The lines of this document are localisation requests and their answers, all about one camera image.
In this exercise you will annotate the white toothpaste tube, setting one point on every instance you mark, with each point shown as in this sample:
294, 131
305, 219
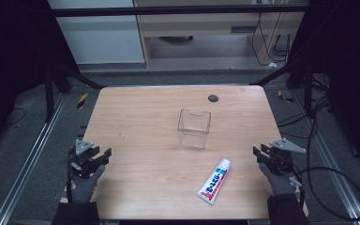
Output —
215, 181

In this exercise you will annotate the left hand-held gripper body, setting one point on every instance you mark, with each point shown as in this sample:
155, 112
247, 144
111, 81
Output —
82, 146

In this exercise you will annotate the black metal frame bar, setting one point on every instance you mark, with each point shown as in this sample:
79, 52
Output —
168, 11

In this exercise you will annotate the aluminium floor rail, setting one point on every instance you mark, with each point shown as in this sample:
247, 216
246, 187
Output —
28, 162
331, 162

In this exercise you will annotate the black metal stand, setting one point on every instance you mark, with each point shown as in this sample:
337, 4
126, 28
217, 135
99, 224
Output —
48, 93
308, 90

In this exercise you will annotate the person's right hand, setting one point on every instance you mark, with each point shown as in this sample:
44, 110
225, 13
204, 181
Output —
278, 182

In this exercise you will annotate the black yellow striped tape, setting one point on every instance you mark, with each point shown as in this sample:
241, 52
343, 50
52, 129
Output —
82, 100
284, 97

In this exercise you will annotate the dark round table grommet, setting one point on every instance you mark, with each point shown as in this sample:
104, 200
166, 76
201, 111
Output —
213, 98

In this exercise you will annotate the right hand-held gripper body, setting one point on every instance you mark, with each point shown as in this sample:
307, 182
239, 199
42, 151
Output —
281, 157

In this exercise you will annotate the white cabinet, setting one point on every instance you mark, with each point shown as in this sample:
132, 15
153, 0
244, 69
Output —
100, 37

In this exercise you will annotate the light wooden desk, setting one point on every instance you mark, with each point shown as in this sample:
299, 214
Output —
200, 26

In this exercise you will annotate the white plug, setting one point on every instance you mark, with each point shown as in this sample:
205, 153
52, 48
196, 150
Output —
272, 65

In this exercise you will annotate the clear plastic container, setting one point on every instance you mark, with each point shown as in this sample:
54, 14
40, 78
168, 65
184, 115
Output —
194, 128

